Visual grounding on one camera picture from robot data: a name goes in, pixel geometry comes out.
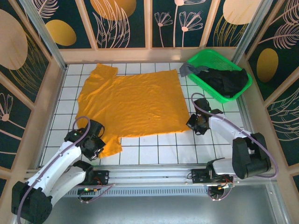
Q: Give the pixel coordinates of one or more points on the orange t-shirt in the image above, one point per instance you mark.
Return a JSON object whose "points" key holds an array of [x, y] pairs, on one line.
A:
{"points": [[140, 105]]}

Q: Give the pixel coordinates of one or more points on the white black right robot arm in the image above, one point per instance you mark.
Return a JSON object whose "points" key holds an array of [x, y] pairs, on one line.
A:
{"points": [[224, 126]]}

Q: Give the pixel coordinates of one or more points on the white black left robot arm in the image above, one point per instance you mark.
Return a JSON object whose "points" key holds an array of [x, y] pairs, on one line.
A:
{"points": [[58, 163]]}

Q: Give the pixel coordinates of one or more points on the small circuit board with LED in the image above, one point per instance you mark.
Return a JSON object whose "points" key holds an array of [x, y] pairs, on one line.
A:
{"points": [[86, 190]]}

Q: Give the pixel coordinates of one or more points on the black t-shirt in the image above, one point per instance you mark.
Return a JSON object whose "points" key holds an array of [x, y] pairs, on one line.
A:
{"points": [[224, 81]]}

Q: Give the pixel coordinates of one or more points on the grey t-shirt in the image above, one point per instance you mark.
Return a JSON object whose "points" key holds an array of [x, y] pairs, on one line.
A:
{"points": [[184, 70]]}

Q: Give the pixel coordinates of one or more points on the green plastic basket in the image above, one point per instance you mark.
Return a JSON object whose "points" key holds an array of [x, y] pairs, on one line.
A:
{"points": [[210, 56]]}

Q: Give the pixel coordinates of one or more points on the grey metal sheet panel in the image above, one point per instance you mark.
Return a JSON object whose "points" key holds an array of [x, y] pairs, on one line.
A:
{"points": [[149, 210]]}

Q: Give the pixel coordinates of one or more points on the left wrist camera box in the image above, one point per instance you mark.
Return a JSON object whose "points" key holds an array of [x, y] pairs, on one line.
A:
{"points": [[96, 128]]}

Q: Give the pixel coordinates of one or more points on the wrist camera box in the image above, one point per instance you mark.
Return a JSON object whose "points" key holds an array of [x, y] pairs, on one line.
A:
{"points": [[96, 128], [202, 103]]}

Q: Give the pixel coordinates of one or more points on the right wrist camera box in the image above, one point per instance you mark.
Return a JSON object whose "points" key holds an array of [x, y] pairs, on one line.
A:
{"points": [[202, 103]]}

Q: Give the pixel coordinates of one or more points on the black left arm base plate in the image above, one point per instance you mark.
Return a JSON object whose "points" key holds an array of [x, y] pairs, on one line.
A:
{"points": [[102, 175]]}

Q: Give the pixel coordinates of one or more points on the aluminium side rail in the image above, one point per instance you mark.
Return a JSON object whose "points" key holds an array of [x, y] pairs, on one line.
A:
{"points": [[245, 112]]}

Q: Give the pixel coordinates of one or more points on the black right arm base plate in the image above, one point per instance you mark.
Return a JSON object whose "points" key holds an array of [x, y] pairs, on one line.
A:
{"points": [[198, 176]]}

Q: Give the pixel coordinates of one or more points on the long aluminium mounting rail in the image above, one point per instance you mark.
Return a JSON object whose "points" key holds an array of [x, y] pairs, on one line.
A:
{"points": [[149, 175]]}

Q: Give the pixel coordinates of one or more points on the aluminium frame post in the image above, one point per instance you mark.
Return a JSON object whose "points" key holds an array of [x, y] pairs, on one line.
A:
{"points": [[44, 30], [252, 30]]}

